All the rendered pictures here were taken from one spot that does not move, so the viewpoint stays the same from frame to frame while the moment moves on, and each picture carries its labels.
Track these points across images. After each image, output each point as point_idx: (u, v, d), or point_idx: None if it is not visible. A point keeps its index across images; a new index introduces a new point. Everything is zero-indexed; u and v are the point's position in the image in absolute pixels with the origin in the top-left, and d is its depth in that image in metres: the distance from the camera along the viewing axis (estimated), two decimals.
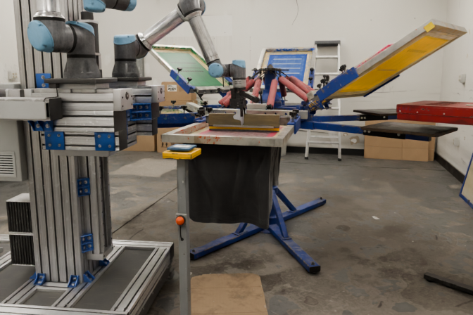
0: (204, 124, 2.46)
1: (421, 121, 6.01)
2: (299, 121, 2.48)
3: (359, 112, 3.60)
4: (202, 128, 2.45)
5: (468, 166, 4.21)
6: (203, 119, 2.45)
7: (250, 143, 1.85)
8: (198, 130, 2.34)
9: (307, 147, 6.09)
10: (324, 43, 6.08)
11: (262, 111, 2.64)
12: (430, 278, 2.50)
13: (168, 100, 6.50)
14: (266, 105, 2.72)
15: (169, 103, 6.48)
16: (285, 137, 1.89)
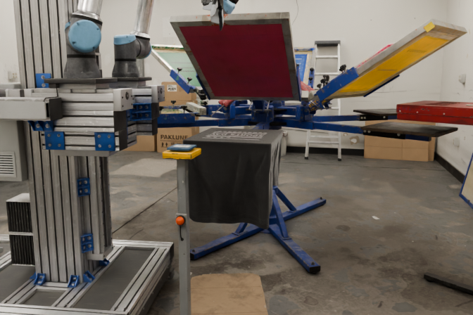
0: None
1: (421, 121, 6.01)
2: (300, 88, 2.49)
3: (359, 112, 3.60)
4: (204, 78, 2.45)
5: (468, 166, 4.21)
6: None
7: (257, 17, 1.89)
8: None
9: (307, 147, 6.09)
10: (324, 43, 6.08)
11: None
12: (430, 278, 2.50)
13: (168, 100, 6.50)
14: None
15: (169, 103, 6.48)
16: (291, 25, 1.94)
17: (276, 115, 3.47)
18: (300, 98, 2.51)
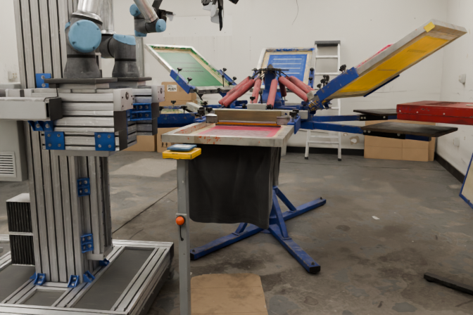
0: (204, 124, 2.46)
1: (421, 121, 6.01)
2: (299, 121, 2.48)
3: (359, 112, 3.60)
4: (202, 128, 2.45)
5: (468, 166, 4.21)
6: (203, 119, 2.45)
7: (250, 143, 1.85)
8: (198, 129, 2.34)
9: (307, 147, 6.09)
10: (324, 43, 6.08)
11: None
12: (430, 278, 2.50)
13: (168, 100, 6.50)
14: (266, 105, 2.72)
15: (169, 103, 6.48)
16: (285, 137, 1.89)
17: None
18: None
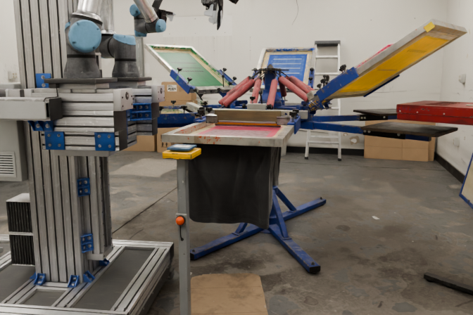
0: (204, 124, 2.46)
1: (421, 121, 6.01)
2: (299, 121, 2.48)
3: (359, 112, 3.60)
4: (202, 128, 2.45)
5: (468, 166, 4.21)
6: (203, 119, 2.45)
7: (250, 143, 1.85)
8: (198, 129, 2.34)
9: (307, 147, 6.09)
10: (324, 43, 6.08)
11: None
12: (430, 278, 2.50)
13: (168, 100, 6.50)
14: (266, 105, 2.72)
15: (169, 103, 6.48)
16: (285, 137, 1.89)
17: None
18: None
